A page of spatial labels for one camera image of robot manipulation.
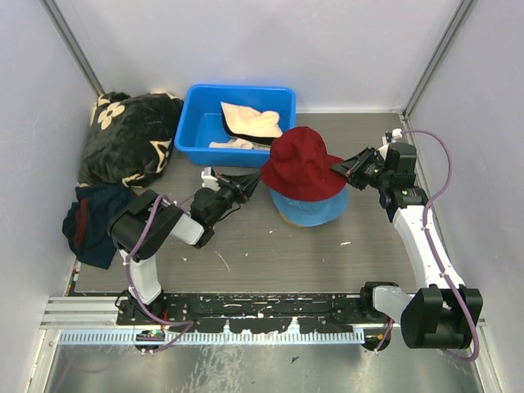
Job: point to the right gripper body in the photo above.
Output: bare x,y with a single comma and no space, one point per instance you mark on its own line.
367,171

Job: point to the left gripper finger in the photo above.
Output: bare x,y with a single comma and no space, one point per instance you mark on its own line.
251,178
248,190

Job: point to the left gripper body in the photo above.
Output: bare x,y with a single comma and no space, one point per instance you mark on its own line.
231,191

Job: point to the cream white hat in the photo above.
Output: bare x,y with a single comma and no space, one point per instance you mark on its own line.
243,144

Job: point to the dark red hat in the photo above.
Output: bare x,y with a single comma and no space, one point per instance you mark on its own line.
299,167

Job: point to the wooden hat stand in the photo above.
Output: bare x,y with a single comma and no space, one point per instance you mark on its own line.
287,221

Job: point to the beige bucket hat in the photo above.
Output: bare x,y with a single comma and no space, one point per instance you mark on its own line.
247,123

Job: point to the light blue bucket hat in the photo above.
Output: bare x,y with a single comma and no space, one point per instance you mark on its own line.
311,213

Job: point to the blue plastic bin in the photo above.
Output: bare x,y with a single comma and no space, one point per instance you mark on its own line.
201,121

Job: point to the black floral blanket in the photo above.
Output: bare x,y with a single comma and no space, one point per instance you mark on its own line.
130,139

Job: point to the navy and red cloth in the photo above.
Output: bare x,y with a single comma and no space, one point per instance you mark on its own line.
86,222

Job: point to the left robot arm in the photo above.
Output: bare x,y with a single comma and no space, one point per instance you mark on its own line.
142,227

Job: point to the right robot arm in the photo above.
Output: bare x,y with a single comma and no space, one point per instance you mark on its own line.
444,312

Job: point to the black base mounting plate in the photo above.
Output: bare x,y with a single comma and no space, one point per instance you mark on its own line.
263,313

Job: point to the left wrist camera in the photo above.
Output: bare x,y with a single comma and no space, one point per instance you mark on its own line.
208,179

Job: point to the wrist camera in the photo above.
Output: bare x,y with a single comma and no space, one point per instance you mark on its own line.
208,179
389,138

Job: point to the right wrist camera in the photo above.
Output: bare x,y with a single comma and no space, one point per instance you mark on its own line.
389,138

